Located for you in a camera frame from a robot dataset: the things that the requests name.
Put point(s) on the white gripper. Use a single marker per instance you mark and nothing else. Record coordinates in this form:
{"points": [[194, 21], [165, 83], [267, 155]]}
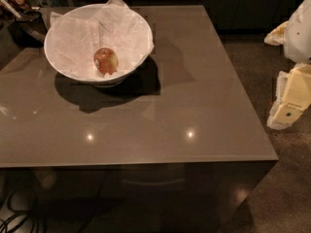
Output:
{"points": [[300, 36]]}

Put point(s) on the red apple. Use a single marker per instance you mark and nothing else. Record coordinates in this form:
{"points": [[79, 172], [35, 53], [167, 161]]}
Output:
{"points": [[106, 61]]}

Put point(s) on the white paper liner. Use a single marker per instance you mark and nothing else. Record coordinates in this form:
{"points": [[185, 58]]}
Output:
{"points": [[81, 36]]}

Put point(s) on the white bowl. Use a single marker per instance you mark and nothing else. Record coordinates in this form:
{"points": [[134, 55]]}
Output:
{"points": [[61, 68]]}

